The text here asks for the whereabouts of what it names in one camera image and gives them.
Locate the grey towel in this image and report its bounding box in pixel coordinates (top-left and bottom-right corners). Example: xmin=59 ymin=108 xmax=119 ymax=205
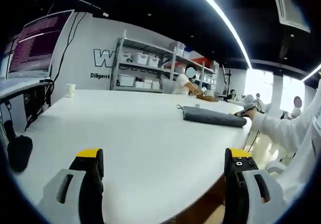
xmin=176 ymin=104 xmax=248 ymax=128

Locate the wooden tray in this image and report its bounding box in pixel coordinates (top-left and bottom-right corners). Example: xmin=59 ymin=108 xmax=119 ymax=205
xmin=196 ymin=93 xmax=219 ymax=103

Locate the ceiling light strip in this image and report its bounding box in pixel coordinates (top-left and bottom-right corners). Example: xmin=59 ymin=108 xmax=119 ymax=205
xmin=302 ymin=64 xmax=321 ymax=83
xmin=187 ymin=0 xmax=253 ymax=69

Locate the black rounded object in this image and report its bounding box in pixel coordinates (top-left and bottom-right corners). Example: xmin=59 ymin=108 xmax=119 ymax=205
xmin=7 ymin=135 xmax=33 ymax=173

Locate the small black object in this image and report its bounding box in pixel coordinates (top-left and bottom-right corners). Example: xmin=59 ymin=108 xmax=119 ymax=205
xmin=3 ymin=120 xmax=17 ymax=144

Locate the white paper cup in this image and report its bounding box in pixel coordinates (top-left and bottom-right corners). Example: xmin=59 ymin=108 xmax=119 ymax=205
xmin=66 ymin=83 xmax=77 ymax=98

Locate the ceiling air conditioner unit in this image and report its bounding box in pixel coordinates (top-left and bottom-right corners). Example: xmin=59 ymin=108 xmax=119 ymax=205
xmin=272 ymin=0 xmax=311 ymax=33

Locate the large white storage bin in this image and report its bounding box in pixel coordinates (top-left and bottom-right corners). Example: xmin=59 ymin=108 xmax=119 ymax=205
xmin=117 ymin=73 xmax=135 ymax=87

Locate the grey metal shelf unit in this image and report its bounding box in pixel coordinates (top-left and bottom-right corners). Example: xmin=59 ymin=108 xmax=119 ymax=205
xmin=110 ymin=29 xmax=220 ymax=94

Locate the computer monitor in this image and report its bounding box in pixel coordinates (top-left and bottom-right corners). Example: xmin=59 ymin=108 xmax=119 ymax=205
xmin=0 ymin=10 xmax=75 ymax=94

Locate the black camera stand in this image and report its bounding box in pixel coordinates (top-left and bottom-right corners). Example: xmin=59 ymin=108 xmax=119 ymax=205
xmin=222 ymin=64 xmax=231 ymax=95

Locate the black wall cable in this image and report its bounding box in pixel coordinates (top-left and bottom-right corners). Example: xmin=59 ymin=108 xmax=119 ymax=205
xmin=51 ymin=12 xmax=87 ymax=84

